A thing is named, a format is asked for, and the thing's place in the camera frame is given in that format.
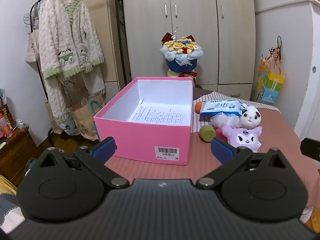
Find purple plush toy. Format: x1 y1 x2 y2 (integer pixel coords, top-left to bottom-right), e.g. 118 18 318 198
222 126 263 153

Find cream round gift box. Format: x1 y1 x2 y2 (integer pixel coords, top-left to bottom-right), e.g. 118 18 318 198
167 69 198 85

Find black clothes rack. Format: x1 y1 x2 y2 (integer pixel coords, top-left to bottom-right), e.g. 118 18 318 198
29 0 132 147

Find beige tote bag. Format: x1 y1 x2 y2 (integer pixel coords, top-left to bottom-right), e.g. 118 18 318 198
25 2 42 64

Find red patterned bag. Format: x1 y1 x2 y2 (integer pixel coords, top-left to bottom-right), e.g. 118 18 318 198
0 88 15 138

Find white fleece pants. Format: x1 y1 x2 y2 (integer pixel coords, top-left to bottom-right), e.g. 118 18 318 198
45 65 107 126

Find yellow flower bouquet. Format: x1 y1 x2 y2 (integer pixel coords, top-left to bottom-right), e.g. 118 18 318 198
159 26 204 73

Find white door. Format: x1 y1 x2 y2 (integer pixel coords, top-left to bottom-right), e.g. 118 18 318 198
299 4 320 140

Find green makeup sponge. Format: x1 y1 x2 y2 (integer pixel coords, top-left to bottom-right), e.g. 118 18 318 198
199 126 216 143

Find orange knotted charm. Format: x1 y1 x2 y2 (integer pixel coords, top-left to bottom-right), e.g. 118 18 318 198
268 36 283 63

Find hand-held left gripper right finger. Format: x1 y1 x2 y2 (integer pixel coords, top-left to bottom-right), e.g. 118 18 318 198
211 137 288 190

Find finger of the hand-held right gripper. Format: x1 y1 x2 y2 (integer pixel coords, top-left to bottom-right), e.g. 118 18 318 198
300 138 320 162

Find printed paper sheet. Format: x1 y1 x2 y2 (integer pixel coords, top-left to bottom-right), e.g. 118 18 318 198
127 104 191 126

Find beige wooden wardrobe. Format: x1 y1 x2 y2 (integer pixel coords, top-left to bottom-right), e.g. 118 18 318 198
51 0 125 99

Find dark suitcase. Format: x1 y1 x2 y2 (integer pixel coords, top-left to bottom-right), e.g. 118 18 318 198
194 84 218 92

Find white brown plush toy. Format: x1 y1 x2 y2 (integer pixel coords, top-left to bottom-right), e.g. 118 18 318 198
239 102 262 129

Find red makeup sponge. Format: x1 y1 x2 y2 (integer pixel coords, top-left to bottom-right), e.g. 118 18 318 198
215 127 227 141

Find colourful hanging gift bag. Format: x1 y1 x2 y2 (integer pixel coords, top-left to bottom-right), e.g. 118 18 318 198
257 55 286 104

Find teal gift bag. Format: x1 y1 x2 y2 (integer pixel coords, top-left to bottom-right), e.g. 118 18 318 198
89 101 102 117

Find grey three-door wardrobe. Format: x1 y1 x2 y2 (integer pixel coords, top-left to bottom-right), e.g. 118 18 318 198
121 0 257 101

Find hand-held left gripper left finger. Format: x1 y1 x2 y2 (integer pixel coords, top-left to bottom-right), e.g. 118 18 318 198
37 137 130 189

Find pink striped bed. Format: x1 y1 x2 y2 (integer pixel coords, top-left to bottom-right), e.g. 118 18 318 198
104 87 320 207

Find wire clothes hangers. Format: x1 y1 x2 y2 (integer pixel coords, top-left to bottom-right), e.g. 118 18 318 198
23 1 41 30

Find wooden nightstand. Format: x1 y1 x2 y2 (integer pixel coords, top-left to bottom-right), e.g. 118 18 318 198
0 126 38 187

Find blue white tissue pack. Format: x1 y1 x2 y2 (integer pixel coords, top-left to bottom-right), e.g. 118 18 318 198
199 100 244 117

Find white green fleece cardigan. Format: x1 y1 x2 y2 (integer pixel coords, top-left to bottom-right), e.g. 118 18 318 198
38 0 105 80

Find grey white cloth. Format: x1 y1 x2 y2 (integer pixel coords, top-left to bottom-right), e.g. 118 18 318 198
0 175 26 233

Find pink cardboard box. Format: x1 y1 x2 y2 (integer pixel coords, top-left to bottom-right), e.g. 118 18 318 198
93 77 194 167

